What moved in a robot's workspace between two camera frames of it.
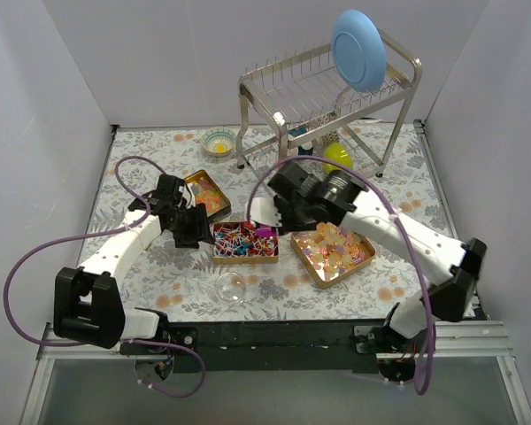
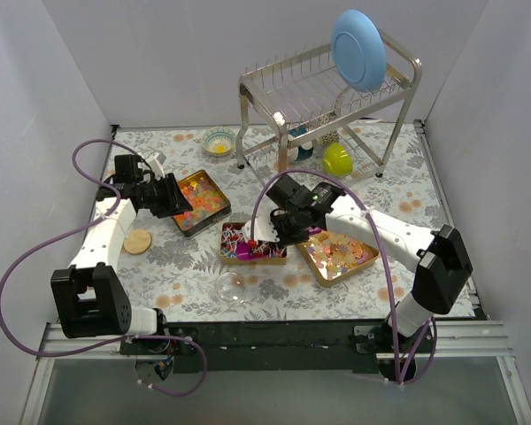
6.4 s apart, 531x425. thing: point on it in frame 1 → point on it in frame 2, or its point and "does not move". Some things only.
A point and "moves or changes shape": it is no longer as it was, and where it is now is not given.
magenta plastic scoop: (265, 232) moves or changes shape
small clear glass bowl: (230, 288) does not move
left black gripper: (194, 225) → (166, 197)
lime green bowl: (336, 152) does not move
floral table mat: (312, 222) does not move
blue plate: (358, 50) does not move
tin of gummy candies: (205, 191) does not move
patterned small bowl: (219, 142) does not move
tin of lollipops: (239, 243) moves or changes shape
